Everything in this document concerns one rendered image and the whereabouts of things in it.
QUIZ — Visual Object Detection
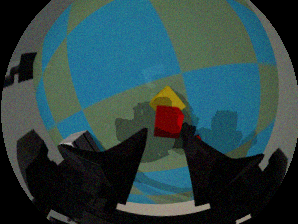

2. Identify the yellow cube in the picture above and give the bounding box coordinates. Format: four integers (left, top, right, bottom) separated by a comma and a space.
149, 85, 186, 112

